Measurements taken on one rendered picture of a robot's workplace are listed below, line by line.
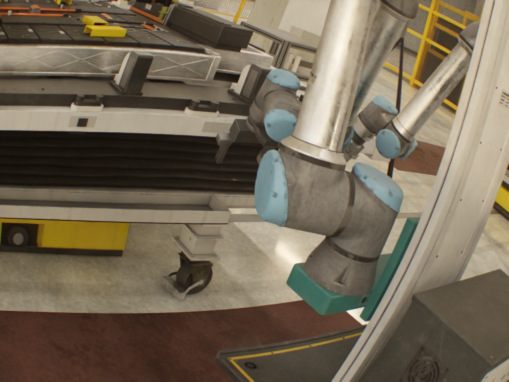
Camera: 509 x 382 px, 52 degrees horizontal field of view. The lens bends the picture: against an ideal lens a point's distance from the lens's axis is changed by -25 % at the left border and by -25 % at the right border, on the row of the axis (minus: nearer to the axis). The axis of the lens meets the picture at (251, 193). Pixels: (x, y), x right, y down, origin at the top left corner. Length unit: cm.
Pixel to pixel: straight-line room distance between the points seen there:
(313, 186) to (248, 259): 181
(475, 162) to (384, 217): 30
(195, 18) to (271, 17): 592
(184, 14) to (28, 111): 111
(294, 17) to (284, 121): 346
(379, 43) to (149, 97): 76
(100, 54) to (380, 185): 99
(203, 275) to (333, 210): 132
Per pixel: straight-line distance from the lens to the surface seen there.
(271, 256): 327
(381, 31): 155
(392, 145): 193
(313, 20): 502
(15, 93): 174
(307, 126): 140
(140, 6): 304
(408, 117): 191
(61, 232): 255
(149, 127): 193
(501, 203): 638
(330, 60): 139
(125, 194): 238
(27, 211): 208
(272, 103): 171
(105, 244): 268
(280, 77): 177
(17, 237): 255
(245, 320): 267
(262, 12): 860
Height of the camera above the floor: 139
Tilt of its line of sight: 21 degrees down
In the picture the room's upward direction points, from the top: 20 degrees clockwise
